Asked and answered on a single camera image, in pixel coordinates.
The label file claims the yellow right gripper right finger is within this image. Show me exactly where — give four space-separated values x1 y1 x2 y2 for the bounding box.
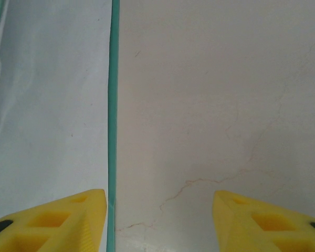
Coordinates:
213 190 315 252

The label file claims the white paper sheet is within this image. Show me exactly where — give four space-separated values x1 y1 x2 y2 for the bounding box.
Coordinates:
0 0 111 252

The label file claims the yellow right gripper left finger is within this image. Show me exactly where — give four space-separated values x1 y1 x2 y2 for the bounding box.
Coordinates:
0 188 107 252

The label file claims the green file folder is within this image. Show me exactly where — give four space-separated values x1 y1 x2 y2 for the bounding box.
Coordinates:
0 0 120 252

